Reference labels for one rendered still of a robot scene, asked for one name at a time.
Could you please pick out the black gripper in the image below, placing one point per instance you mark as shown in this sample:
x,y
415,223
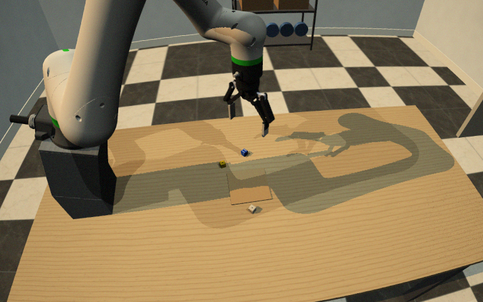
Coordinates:
x,y
249,90

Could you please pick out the white die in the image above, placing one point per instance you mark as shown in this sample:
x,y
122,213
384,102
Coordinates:
x,y
252,209

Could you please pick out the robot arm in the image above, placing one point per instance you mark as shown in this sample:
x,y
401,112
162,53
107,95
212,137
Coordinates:
x,y
85,112

